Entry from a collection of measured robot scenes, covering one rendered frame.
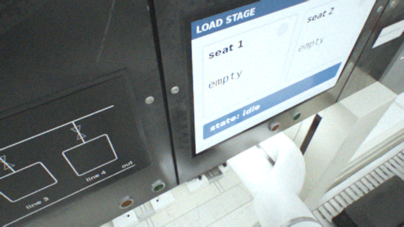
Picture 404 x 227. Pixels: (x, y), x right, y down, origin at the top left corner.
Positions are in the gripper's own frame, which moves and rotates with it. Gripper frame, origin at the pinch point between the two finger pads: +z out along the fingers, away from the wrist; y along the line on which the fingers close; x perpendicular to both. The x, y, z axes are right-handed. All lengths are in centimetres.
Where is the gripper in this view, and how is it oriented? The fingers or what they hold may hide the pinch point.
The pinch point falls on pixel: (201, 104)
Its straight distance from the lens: 83.9
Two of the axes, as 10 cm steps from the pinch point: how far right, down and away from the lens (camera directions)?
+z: -5.1, -6.6, 5.5
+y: 8.6, -3.9, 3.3
